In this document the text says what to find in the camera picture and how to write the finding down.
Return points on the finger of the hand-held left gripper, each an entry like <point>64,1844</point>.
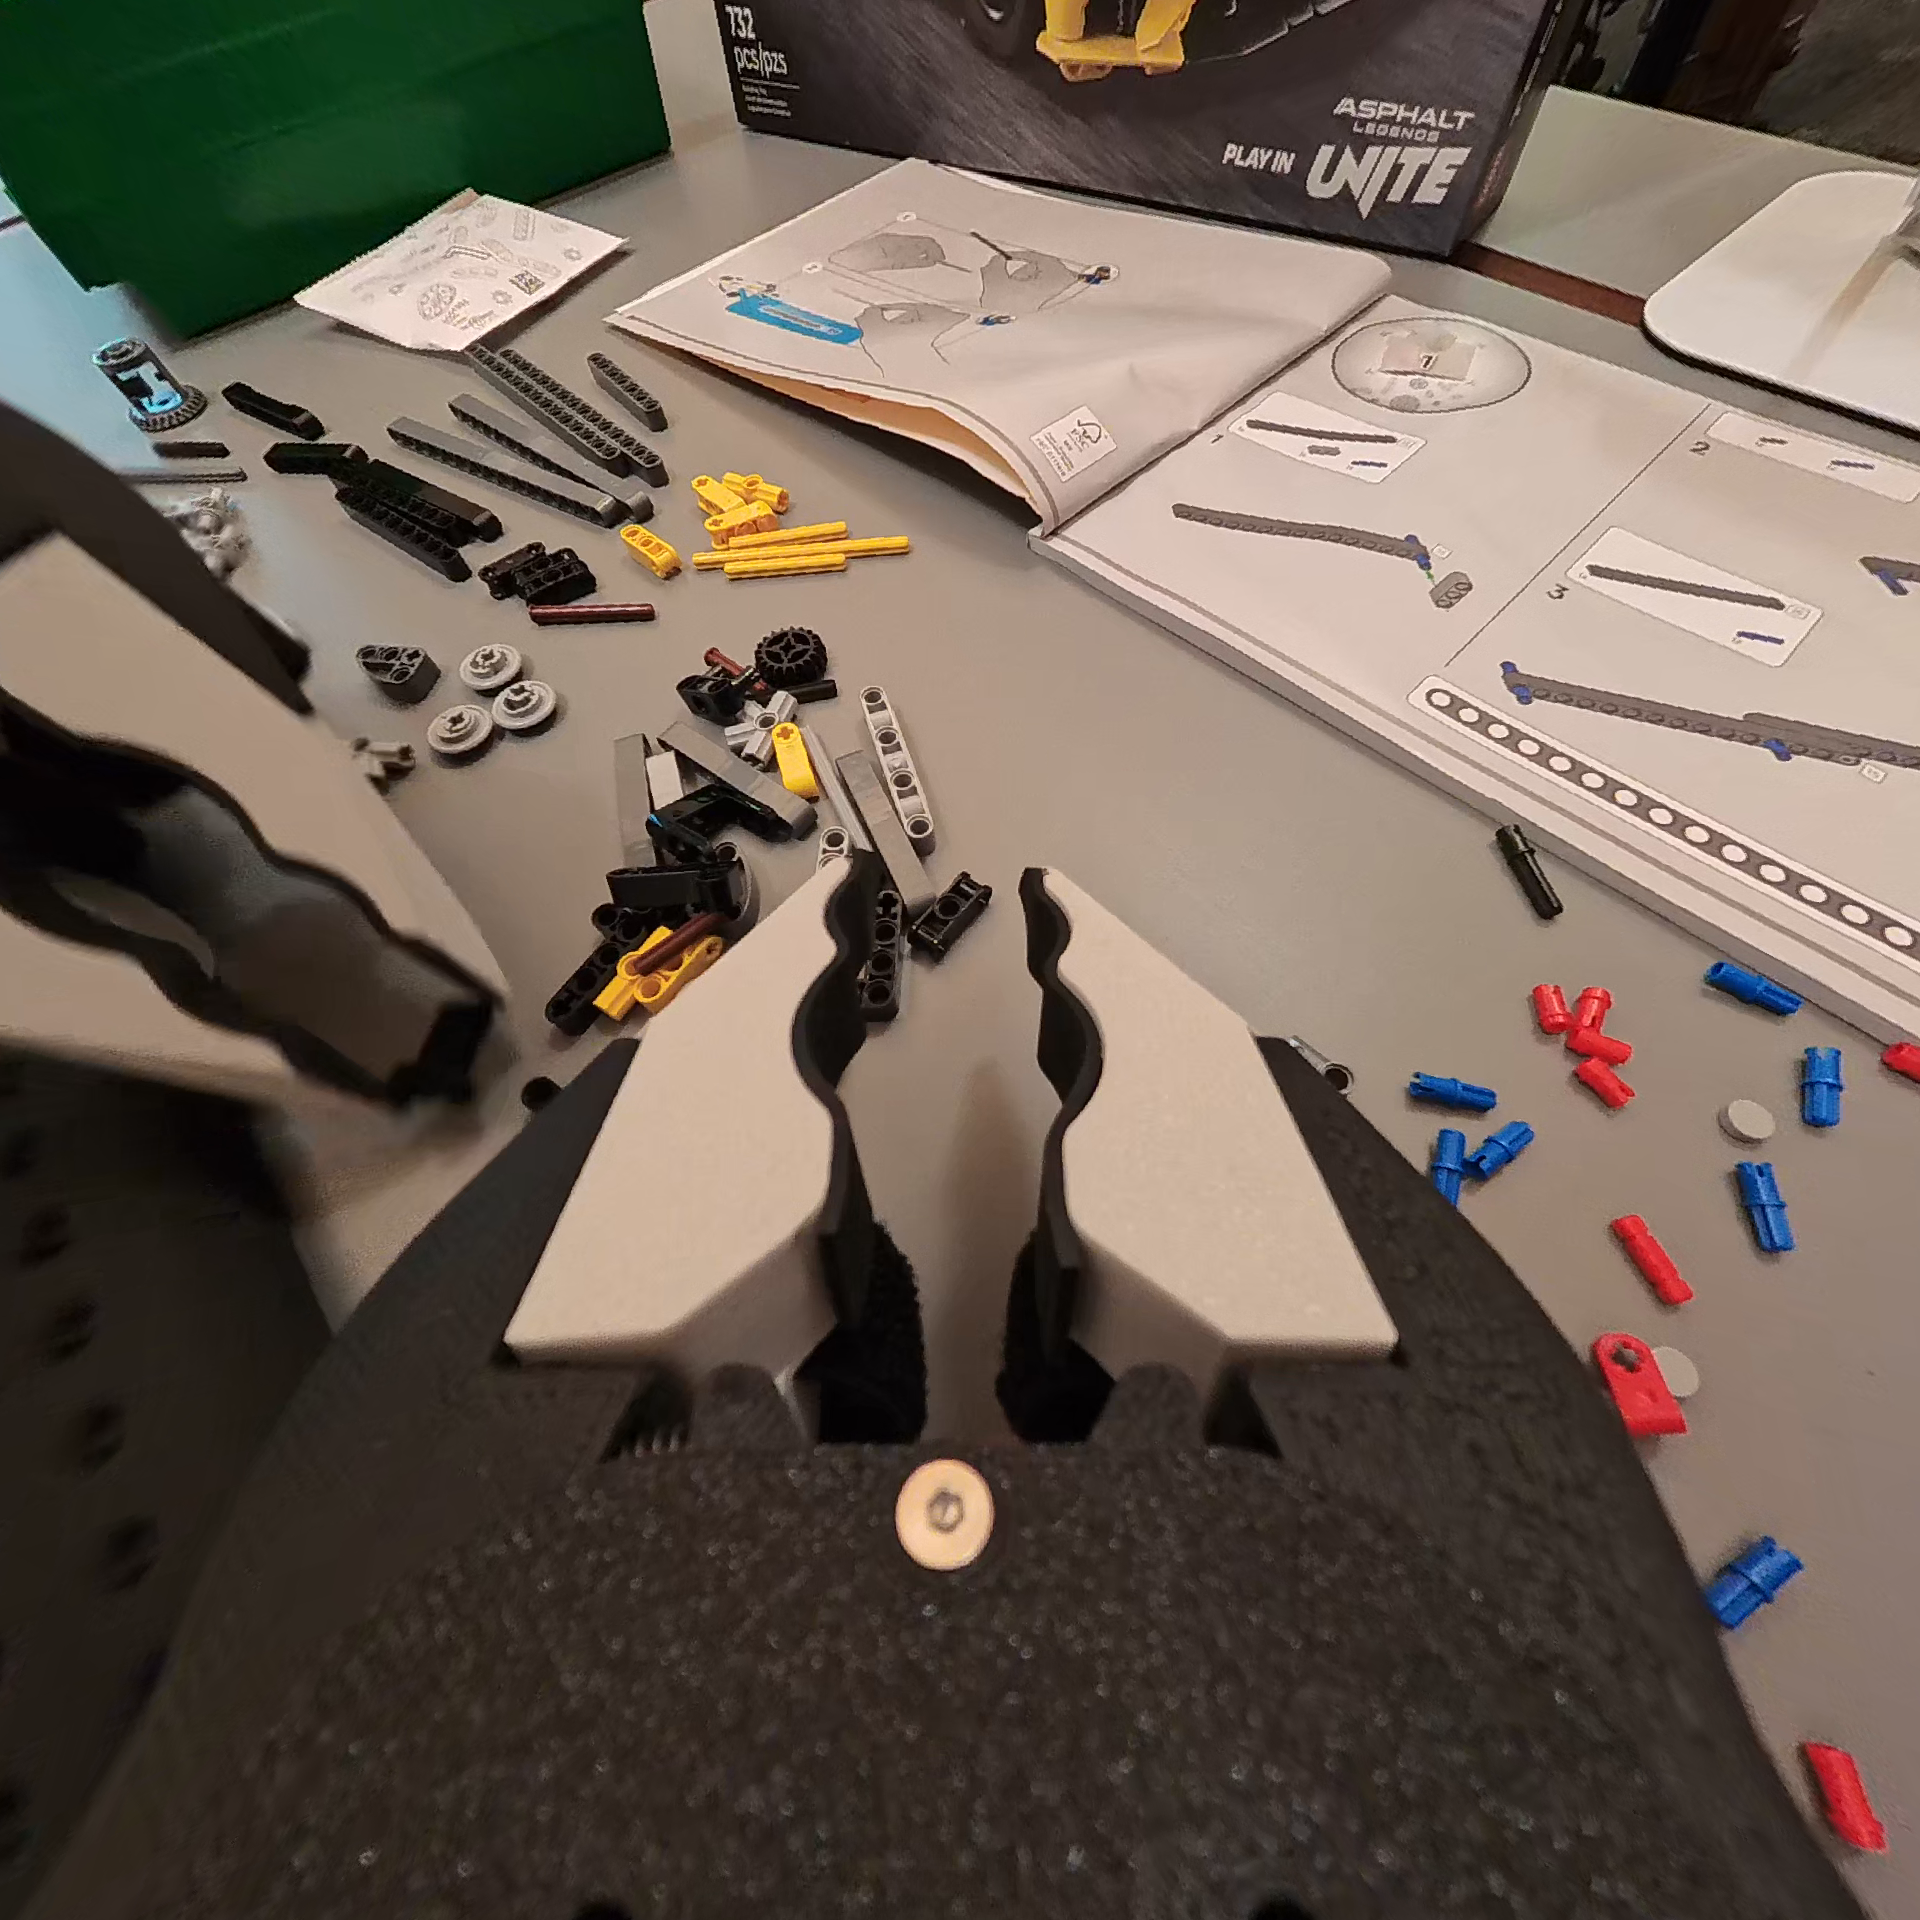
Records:
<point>150,991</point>
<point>225,691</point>

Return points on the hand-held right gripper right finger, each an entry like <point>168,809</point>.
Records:
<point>1214,1185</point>

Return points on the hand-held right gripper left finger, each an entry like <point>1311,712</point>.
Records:
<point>691,1185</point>

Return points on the light grey lego axle connector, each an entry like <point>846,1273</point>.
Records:
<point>223,554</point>
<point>194,512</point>

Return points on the black thin lego liftarm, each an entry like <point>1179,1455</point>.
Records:
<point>512,575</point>

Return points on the pile of mixed lego pieces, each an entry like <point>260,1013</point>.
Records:
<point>720,811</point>

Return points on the printed white paper bag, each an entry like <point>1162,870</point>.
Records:
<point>451,271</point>

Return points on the yellow thin lego liftarm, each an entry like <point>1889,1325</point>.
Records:
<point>651,550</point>

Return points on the dark grey lego gear hub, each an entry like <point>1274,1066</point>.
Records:
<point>150,382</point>

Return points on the small black lego beam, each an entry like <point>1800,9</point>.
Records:
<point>272,410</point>

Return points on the dark grey lego piece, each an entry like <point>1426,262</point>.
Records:
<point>398,671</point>

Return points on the light grey star lego piece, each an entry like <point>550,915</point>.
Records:
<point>387,760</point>

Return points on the wide black lego beam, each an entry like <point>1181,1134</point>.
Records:
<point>405,537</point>
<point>420,499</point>

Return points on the white round lego pulley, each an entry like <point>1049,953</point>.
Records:
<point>458,731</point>
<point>525,703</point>
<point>493,669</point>

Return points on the black square lego connector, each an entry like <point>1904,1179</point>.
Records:
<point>563,570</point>

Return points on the dark red lego axle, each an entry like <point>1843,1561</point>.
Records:
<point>593,613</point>

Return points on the long black lego beam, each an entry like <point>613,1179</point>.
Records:
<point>566,412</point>

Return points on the black lego pin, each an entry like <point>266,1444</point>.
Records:
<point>1526,870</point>

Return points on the red thin lego liftarm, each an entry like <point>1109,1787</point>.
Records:
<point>1633,1382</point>

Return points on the short black lego beam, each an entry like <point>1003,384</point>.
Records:
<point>627,392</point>

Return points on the tiny white round lego piece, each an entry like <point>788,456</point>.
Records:
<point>1745,1118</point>
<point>1681,1372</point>

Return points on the yellow lego connector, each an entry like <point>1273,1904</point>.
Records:
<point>720,490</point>
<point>743,523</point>
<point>759,484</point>

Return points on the pile of small lego pins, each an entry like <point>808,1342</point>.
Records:
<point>1766,1204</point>

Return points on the blue lego pin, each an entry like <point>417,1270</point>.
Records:
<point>1752,987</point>

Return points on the long yellow lego axle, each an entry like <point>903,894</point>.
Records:
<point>819,554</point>

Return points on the lego instruction booklet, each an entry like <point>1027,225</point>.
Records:
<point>1351,494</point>

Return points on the black lego set box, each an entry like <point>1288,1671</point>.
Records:
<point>1200,104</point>

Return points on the green plastic bin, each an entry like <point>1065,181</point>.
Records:
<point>300,120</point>

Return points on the black perforated chair armrest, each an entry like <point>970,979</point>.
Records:
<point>134,1425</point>

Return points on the white sign stand base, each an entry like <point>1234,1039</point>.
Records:
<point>1784,284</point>

